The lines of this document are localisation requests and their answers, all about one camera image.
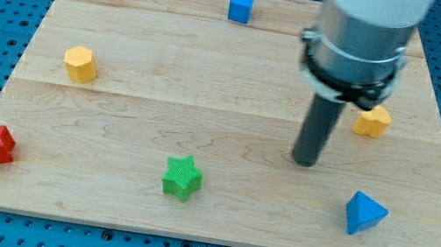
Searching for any yellow heart block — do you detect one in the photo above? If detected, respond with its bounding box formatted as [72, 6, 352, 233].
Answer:
[352, 105, 392, 138]

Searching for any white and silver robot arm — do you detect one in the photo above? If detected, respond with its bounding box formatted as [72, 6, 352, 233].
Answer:
[291, 0, 434, 167]

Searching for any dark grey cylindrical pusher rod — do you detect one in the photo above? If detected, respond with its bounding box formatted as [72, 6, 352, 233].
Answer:
[291, 95, 345, 167]

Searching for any wooden board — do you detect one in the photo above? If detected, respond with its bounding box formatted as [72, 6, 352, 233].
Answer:
[0, 0, 441, 247]

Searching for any green star block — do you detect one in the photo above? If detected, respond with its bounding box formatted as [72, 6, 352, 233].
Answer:
[161, 155, 203, 202]

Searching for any yellow hexagon block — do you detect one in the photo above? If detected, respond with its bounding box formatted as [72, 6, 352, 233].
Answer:
[64, 46, 97, 84]

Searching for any blue triangle block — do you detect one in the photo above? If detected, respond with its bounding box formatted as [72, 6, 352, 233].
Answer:
[345, 191, 389, 235]

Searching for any blue cube block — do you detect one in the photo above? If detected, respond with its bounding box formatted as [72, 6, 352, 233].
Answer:
[228, 0, 254, 25]

